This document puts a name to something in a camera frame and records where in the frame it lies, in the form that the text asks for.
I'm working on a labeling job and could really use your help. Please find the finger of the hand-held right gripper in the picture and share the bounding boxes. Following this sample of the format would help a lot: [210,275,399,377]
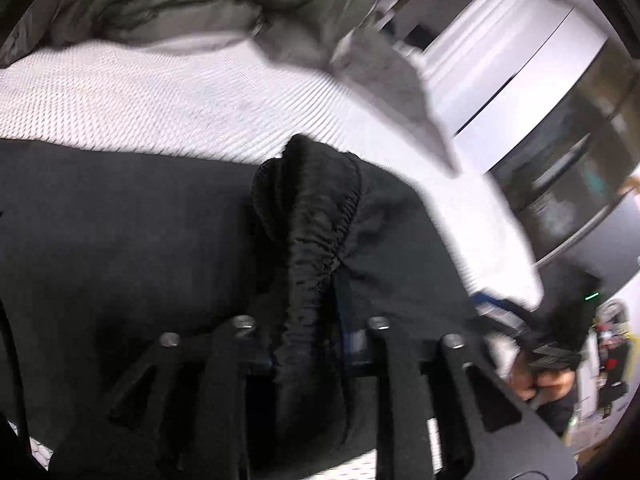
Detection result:
[472,291,533,341]

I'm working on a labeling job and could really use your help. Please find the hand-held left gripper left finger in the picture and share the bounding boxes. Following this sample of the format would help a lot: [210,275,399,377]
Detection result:
[47,315,281,480]

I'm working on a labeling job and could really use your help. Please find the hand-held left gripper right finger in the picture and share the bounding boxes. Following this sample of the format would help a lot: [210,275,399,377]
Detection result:
[335,270,576,480]

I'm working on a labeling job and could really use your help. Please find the black pants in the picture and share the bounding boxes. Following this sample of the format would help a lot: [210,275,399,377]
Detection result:
[0,132,493,480]

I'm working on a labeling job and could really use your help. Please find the person's right hand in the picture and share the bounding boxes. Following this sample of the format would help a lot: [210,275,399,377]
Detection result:
[512,354,577,402]

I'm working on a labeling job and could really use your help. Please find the dark glass-door wardrobe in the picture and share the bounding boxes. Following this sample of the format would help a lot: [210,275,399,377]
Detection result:
[482,35,640,266]

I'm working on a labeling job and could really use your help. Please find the bed with white honeycomb sheet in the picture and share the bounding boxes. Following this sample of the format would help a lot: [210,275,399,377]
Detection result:
[0,42,543,480]

